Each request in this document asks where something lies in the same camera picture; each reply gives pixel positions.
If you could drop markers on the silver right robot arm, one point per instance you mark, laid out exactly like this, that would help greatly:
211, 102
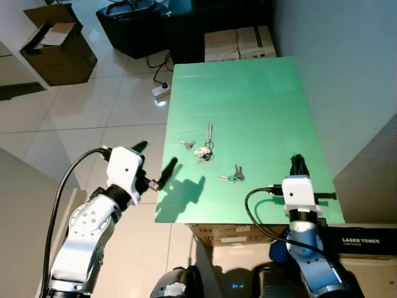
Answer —
310, 261

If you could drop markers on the silver keys with green tag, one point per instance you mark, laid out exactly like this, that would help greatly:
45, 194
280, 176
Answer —
236, 175

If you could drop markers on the small silver key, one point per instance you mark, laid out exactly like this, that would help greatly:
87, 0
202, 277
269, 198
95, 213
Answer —
186, 144

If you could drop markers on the keyring with white charm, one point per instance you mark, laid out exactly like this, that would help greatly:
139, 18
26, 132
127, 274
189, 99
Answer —
203, 152

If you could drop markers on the white power strip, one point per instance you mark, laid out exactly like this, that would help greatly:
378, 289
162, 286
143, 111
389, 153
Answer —
161, 92

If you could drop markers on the dark blue bag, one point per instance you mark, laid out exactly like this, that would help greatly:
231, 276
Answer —
280, 253

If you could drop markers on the labelled brown carton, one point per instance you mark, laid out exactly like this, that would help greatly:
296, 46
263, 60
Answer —
229, 236

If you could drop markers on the black laser toner box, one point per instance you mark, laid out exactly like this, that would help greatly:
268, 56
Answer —
363, 242

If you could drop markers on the black left robot leg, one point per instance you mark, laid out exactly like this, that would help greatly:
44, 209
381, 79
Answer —
173, 285

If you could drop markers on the open brown cardboard box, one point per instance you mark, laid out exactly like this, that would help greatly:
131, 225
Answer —
62, 62

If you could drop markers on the black plastic case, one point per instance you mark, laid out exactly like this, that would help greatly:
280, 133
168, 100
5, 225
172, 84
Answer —
133, 31

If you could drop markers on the pale closed cardboard box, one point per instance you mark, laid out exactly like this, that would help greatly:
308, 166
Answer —
221, 45
257, 42

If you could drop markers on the flat brown cardboard box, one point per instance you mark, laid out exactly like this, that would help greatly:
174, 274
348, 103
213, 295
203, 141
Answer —
372, 280

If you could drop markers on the beige wooden panel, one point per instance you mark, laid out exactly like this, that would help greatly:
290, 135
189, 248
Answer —
18, 242

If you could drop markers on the black cabinet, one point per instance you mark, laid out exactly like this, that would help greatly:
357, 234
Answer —
217, 15

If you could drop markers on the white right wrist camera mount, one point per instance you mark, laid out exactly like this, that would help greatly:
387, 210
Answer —
301, 195

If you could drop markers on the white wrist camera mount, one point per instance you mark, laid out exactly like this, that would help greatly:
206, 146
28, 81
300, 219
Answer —
124, 174
301, 195

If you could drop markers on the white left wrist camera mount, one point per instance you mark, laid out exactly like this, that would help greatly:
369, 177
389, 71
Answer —
124, 174

